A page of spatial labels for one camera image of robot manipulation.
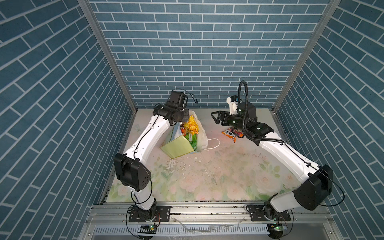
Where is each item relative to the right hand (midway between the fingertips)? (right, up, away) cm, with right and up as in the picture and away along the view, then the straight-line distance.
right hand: (214, 112), depth 76 cm
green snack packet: (-11, -15, +11) cm, 22 cm away
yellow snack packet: (-12, -7, +8) cm, 16 cm away
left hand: (-16, 0, +7) cm, 17 cm away
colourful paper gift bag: (-20, -17, +2) cm, 27 cm away
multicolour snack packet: (-17, -9, +13) cm, 24 cm away
